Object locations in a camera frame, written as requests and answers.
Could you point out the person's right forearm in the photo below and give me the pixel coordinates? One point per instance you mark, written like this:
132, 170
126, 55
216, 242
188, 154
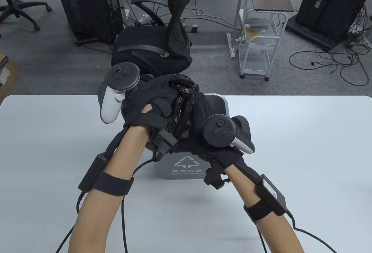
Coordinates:
276, 235

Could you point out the white power strip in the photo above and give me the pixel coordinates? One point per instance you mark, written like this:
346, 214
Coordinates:
143, 18

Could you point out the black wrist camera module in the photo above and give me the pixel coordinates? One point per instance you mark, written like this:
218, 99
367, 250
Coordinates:
164, 144
215, 177

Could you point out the person's right hand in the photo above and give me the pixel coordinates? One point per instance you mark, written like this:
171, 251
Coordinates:
200, 107

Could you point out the grey plastic trash bin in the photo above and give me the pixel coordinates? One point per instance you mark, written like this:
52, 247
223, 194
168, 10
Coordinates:
165, 171

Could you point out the cardboard box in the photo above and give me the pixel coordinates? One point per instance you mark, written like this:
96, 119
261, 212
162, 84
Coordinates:
7, 75

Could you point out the black computer tower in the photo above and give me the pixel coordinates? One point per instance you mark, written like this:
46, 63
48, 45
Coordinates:
87, 9

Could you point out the white rolling cart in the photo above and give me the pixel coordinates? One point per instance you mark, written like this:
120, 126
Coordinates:
255, 68

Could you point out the person's left forearm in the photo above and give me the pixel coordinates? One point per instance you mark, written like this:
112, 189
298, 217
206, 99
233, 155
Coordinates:
98, 215

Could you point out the black mesh office chair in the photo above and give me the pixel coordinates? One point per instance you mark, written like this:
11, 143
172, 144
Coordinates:
151, 52

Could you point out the black garbage bag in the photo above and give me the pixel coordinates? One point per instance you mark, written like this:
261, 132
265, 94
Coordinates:
181, 110

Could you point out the black equipment cabinet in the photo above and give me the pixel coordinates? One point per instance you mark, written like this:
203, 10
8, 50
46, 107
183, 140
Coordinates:
328, 6

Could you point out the person's left hand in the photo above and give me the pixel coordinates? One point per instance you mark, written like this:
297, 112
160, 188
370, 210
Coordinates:
151, 96

